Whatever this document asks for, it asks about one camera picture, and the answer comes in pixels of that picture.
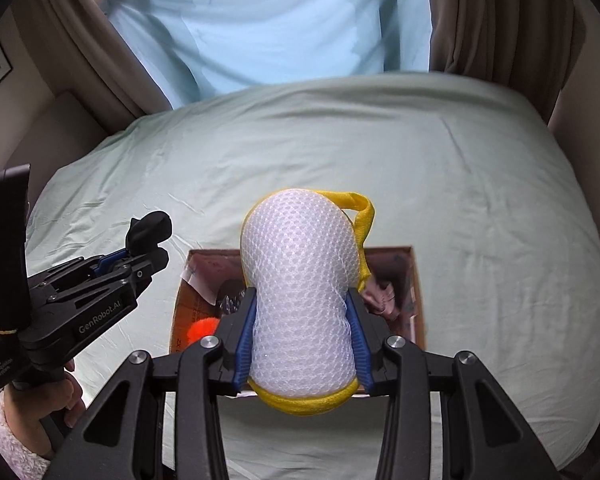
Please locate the black patterned scrunchie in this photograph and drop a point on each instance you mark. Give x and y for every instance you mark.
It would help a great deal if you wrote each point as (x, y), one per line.
(231, 300)

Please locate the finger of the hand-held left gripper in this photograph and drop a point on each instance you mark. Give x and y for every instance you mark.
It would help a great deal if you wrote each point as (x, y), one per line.
(92, 267)
(150, 267)

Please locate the person's left forearm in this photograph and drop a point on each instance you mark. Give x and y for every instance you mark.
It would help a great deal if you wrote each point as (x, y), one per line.
(10, 435)

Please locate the person's left hand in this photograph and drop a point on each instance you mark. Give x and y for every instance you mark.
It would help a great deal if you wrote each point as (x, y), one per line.
(55, 400)

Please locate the bed with mint green sheet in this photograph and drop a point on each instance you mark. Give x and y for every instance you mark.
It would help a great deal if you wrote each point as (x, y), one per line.
(380, 160)

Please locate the cardboard box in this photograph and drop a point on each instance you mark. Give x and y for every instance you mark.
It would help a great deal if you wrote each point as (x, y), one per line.
(195, 310)

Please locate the mauve grip sock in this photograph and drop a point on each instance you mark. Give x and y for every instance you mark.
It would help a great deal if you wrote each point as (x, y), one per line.
(385, 302)

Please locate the light blue window cloth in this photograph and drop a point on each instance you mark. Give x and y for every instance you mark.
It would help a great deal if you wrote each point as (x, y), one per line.
(280, 25)

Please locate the plain black scrunchie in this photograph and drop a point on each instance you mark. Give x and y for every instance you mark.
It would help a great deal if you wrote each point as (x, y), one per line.
(150, 230)

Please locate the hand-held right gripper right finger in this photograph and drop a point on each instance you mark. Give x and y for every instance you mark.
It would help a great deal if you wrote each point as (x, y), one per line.
(362, 355)

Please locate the yellow rimmed mesh sponge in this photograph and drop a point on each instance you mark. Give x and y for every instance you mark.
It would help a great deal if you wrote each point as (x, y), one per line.
(300, 285)

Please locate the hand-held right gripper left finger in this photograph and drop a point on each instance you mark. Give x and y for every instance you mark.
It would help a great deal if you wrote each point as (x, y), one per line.
(242, 350)

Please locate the orange fluffy pompom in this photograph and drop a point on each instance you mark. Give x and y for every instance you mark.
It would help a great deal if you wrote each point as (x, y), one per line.
(203, 331)

